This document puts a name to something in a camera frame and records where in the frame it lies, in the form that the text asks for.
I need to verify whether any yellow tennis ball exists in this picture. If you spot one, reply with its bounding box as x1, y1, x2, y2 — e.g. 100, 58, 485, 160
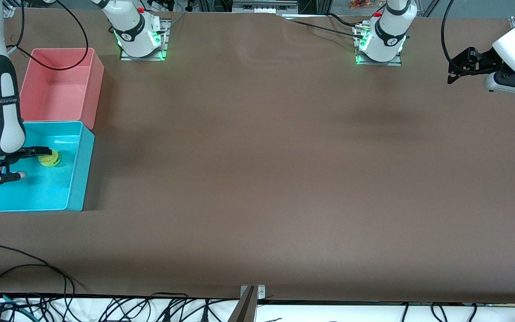
38, 150, 61, 168

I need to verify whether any blue plastic bin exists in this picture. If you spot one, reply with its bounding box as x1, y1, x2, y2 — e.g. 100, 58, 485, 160
0, 121, 95, 212

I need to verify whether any pink plastic bin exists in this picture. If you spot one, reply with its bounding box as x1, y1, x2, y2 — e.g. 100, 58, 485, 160
18, 47, 105, 130

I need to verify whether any silver power strip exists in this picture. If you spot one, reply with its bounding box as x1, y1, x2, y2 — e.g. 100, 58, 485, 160
232, 0, 299, 14

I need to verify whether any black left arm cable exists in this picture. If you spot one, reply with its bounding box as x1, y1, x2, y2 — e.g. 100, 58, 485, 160
441, 0, 499, 74

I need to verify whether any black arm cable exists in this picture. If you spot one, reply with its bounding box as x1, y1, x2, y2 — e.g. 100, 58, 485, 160
5, 0, 89, 71
441, 0, 499, 74

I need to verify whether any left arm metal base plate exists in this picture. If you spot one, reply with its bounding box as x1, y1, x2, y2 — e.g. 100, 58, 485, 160
356, 25, 402, 66

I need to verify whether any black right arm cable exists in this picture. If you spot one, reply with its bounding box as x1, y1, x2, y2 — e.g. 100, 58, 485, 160
5, 0, 89, 71

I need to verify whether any black cable on table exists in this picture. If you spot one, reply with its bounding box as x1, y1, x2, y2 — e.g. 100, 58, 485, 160
327, 12, 362, 28
284, 18, 367, 41

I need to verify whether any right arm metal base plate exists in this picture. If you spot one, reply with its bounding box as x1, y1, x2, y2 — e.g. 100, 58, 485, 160
120, 20, 169, 61

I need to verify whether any teal cable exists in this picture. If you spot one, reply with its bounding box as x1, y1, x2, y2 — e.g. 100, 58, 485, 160
0, 291, 32, 321

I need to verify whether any grey cable on table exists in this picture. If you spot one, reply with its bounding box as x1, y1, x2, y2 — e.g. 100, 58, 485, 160
161, 11, 186, 36

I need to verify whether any metal table bracket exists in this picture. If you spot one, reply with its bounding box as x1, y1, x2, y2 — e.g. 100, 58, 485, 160
226, 284, 267, 322

